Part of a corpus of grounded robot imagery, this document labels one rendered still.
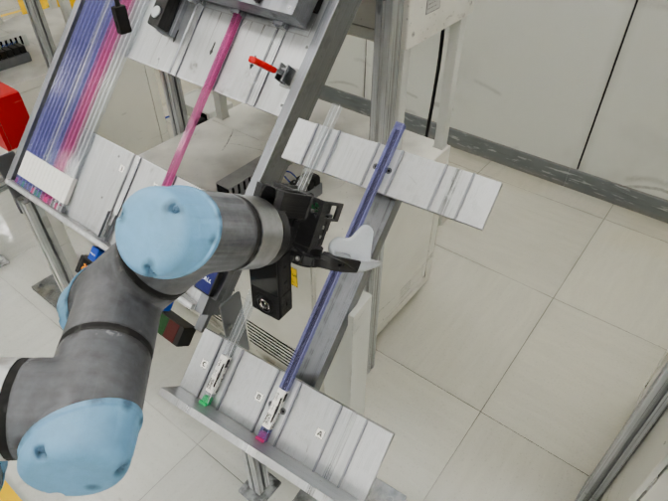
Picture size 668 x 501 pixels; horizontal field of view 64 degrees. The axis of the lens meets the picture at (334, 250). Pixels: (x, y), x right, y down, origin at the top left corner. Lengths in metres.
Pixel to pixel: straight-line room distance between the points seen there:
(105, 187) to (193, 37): 0.36
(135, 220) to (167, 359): 1.46
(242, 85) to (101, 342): 0.70
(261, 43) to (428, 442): 1.17
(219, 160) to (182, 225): 1.18
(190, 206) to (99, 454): 0.19
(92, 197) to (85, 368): 0.85
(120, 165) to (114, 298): 0.76
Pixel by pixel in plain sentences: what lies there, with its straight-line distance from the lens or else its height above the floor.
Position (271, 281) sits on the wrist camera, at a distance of 0.61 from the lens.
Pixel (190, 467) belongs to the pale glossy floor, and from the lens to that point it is 1.66.
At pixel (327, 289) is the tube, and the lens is 0.78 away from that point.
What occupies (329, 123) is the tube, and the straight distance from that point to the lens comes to 0.85.
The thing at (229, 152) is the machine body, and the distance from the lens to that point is 1.63.
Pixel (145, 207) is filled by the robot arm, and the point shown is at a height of 1.19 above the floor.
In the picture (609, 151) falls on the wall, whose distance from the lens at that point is 2.64.
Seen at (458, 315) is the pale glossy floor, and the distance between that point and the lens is 1.98.
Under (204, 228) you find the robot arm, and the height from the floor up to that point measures 1.18.
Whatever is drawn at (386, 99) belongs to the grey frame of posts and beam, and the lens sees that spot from 1.15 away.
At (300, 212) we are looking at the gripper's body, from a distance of 0.59.
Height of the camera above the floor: 1.45
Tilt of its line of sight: 41 degrees down
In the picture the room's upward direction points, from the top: straight up
